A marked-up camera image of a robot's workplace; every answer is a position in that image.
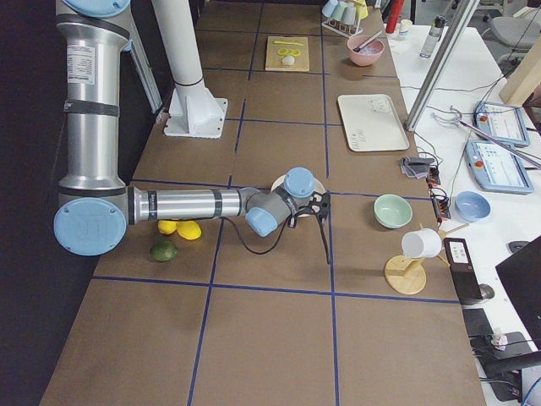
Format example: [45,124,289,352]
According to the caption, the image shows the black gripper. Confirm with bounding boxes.
[291,191,331,265]

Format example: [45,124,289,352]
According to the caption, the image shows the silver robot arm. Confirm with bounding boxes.
[53,1,331,256]

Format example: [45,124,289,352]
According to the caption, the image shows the white bear tray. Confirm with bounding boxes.
[337,94,409,152]

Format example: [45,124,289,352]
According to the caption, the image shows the white round plate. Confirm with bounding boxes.
[270,175,326,195]

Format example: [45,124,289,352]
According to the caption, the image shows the green bowl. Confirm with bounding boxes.
[374,194,413,229]

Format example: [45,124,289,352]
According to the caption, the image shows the wooden mug stand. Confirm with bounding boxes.
[384,223,468,295]

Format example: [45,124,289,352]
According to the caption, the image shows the white mug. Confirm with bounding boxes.
[402,228,442,258]

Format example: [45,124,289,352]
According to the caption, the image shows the grey cloth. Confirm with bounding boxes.
[400,156,435,179]

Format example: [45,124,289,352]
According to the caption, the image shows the black orange connector strip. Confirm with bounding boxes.
[426,166,451,224]

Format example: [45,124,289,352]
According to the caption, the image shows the yellow lemon right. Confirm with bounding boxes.
[176,220,202,241]

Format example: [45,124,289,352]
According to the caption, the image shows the yellow lemon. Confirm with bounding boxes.
[157,220,178,235]
[176,220,202,241]

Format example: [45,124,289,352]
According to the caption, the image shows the black device box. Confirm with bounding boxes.
[443,237,483,305]

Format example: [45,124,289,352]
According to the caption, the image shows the blue bowl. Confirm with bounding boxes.
[454,191,491,222]

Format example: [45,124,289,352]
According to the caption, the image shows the yellow lemon left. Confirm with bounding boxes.
[157,220,178,235]

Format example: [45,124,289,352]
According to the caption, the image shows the green lime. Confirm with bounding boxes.
[150,240,178,262]

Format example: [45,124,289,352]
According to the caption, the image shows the wooden cutting board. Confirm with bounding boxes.
[265,36,309,72]

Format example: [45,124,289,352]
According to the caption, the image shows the pink bowl with ice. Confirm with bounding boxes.
[347,35,385,67]

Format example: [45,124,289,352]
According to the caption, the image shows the teach pendant near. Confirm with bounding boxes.
[465,140,533,195]

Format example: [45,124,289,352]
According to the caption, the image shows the teach pendant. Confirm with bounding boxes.
[465,140,533,195]
[473,101,530,147]

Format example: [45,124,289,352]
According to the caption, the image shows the yellow plastic knife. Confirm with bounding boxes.
[272,40,304,47]

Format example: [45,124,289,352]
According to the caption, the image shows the white cup rack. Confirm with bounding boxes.
[321,18,363,38]

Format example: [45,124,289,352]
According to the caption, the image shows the grey cup on rack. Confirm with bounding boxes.
[341,3,357,25]

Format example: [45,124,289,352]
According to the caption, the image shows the black laptop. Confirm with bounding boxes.
[496,237,541,348]

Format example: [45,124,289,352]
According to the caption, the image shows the teach pendant far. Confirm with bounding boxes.
[473,101,530,147]

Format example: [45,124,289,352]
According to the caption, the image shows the yellow cup on rack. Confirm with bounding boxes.
[353,0,369,21]

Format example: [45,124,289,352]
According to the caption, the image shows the water bottle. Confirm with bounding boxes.
[419,15,447,58]

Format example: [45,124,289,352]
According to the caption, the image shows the red cylinder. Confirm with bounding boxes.
[385,0,405,34]

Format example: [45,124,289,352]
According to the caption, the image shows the grey office chair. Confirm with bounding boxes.
[482,1,540,52]

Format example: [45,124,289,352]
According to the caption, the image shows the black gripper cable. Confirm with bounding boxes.
[219,213,297,256]

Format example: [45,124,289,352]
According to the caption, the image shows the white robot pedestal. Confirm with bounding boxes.
[152,0,228,139]

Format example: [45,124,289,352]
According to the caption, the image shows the aluminium frame post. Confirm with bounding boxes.
[405,0,480,132]

